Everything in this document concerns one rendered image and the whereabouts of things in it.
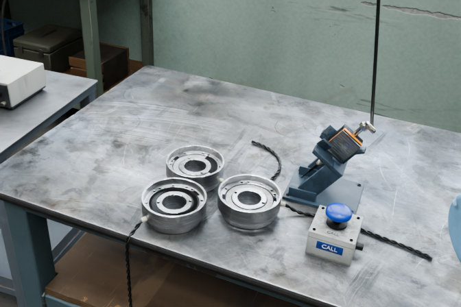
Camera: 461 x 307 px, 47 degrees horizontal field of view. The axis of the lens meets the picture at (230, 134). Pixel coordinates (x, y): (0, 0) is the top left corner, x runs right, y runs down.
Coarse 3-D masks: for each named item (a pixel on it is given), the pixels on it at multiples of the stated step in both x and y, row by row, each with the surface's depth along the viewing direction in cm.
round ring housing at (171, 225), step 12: (168, 180) 89; (180, 180) 89; (144, 192) 85; (168, 192) 88; (180, 192) 88; (204, 192) 86; (144, 204) 83; (156, 204) 85; (168, 204) 88; (180, 204) 88; (204, 204) 84; (144, 216) 84; (156, 216) 81; (168, 216) 81; (180, 216) 81; (192, 216) 82; (156, 228) 83; (168, 228) 82; (180, 228) 82; (192, 228) 84
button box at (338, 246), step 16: (320, 208) 83; (320, 224) 80; (336, 224) 80; (352, 224) 80; (320, 240) 78; (336, 240) 77; (352, 240) 77; (320, 256) 80; (336, 256) 79; (352, 256) 78
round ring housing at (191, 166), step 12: (168, 156) 95; (180, 156) 97; (216, 156) 98; (168, 168) 92; (180, 168) 94; (192, 168) 97; (204, 168) 96; (192, 180) 90; (204, 180) 91; (216, 180) 92
